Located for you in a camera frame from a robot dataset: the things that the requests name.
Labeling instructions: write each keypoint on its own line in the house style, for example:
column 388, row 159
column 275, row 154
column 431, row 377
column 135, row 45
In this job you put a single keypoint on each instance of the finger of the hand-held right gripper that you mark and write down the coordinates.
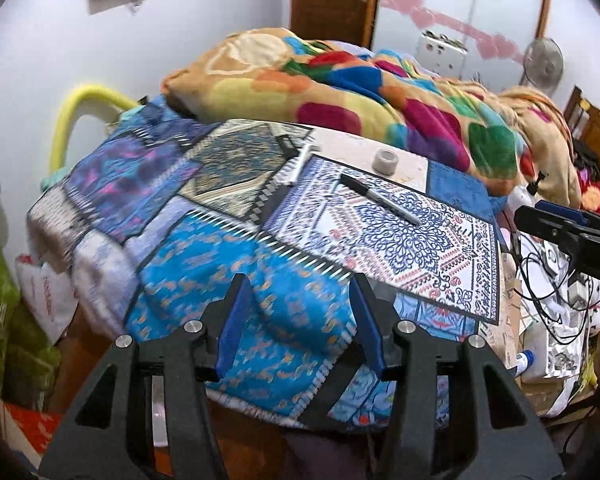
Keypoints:
column 560, row 208
column 545, row 227

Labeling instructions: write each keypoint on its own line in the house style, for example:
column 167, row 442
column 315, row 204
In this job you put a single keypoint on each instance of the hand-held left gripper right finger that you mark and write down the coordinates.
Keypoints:
column 369, row 325

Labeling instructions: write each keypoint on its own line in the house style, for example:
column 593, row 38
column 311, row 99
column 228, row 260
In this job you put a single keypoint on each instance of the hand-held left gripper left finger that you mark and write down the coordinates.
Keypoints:
column 232, row 325

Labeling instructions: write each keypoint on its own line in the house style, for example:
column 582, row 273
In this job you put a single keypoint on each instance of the blue patchwork bedspread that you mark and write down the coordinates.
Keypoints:
column 280, row 280

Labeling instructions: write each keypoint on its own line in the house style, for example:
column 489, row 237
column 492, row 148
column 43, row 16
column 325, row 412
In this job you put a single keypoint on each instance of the white bottle blue cap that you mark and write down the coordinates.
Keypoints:
column 532, row 360

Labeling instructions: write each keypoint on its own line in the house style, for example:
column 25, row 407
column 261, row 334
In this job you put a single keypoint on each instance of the black marker pen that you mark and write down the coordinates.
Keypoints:
column 380, row 199

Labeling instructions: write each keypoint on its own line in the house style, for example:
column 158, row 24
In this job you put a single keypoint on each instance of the person's leg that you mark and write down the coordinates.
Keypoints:
column 330, row 455

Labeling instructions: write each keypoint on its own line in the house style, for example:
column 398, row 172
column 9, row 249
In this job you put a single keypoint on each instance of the standing electric fan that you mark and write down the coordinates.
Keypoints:
column 542, row 62

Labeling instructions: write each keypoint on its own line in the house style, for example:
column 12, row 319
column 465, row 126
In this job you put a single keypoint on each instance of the white pen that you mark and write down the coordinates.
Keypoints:
column 297, row 165

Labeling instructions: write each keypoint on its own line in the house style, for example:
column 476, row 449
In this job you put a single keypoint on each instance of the white plastic bag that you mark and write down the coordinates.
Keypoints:
column 45, row 290

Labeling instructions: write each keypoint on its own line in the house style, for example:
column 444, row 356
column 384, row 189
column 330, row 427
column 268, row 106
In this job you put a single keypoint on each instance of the small black object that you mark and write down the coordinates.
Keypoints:
column 286, row 141

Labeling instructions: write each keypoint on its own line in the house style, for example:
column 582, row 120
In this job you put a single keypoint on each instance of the small white cabinet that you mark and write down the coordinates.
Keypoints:
column 440, row 57

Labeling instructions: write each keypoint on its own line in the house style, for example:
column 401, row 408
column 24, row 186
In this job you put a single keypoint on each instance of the frosted sliding door wardrobe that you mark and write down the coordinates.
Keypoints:
column 480, row 0

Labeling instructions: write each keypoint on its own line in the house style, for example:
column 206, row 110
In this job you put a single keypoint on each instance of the green patterned bag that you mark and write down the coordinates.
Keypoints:
column 5, row 320

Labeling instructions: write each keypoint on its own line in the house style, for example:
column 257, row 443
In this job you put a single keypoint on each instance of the red box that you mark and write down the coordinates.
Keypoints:
column 27, row 425

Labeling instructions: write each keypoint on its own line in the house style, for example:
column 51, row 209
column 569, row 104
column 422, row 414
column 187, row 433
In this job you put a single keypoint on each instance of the teal cloth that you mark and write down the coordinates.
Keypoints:
column 50, row 181

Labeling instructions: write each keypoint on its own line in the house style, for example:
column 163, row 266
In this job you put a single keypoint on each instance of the colourful heart print blanket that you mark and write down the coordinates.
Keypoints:
column 330, row 90

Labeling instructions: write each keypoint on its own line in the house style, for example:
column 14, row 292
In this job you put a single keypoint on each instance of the yellow foam tube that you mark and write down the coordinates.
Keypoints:
column 62, row 130

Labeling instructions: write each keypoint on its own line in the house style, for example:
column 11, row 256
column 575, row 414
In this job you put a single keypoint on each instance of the brown wooden door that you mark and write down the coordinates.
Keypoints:
column 330, row 0

